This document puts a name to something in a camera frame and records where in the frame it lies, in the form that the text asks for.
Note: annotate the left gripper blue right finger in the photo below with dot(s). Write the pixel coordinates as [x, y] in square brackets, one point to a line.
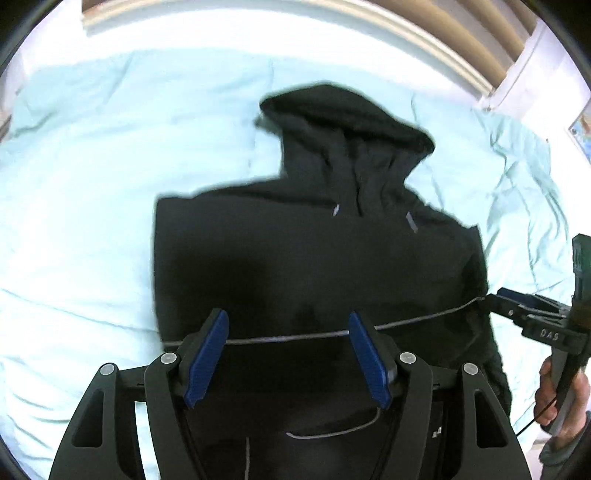
[374, 357]

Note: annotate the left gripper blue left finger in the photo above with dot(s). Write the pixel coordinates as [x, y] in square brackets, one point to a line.
[201, 355]

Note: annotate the black hooded jacket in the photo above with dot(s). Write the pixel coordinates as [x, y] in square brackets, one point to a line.
[289, 260]

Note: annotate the green sleeved right forearm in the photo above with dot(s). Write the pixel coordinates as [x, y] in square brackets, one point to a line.
[554, 458]

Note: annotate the light blue bed sheet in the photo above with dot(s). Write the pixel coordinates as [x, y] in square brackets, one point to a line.
[92, 146]

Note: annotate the wooden headboard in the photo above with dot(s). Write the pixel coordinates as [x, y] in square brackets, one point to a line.
[455, 49]

